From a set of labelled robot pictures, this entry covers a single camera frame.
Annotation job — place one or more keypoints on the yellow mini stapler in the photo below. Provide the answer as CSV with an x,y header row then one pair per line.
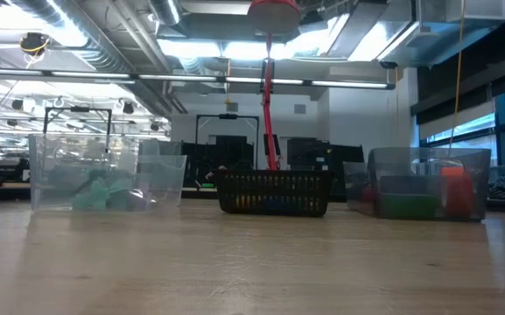
x,y
243,202

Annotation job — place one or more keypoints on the blue mini stapler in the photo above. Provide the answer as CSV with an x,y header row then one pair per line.
x,y
278,205

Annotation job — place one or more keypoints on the teal staple remover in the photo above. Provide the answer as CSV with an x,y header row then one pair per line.
x,y
94,197

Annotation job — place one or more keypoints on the green tape roll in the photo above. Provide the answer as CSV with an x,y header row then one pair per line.
x,y
409,206

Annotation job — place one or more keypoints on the orange tape roll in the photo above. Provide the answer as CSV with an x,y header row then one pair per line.
x,y
458,192

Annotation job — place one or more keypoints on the red tape roll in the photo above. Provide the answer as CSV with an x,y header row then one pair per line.
x,y
369,194

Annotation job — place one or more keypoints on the black computer monitor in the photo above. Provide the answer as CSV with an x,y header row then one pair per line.
x,y
234,153

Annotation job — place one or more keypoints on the black mesh basket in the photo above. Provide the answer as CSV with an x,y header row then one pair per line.
x,y
274,184

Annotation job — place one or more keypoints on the long linear ceiling light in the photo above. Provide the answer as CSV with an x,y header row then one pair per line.
x,y
177,78

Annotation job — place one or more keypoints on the red desk lamp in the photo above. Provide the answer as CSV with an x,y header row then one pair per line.
x,y
274,15

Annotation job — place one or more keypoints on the smoky grey plastic container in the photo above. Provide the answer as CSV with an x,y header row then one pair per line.
x,y
409,162

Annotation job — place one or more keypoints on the clear plastic container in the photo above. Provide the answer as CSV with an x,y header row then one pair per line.
x,y
59,166

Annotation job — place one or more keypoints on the black gantry frame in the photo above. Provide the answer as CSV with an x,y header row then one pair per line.
x,y
228,116

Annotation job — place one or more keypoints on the silver round ventilation duct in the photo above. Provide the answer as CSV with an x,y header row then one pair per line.
x,y
166,11

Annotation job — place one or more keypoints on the large metal air duct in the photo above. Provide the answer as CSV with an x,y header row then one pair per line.
x,y
431,39

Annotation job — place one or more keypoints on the black ceiling camera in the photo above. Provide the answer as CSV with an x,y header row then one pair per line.
x,y
33,43

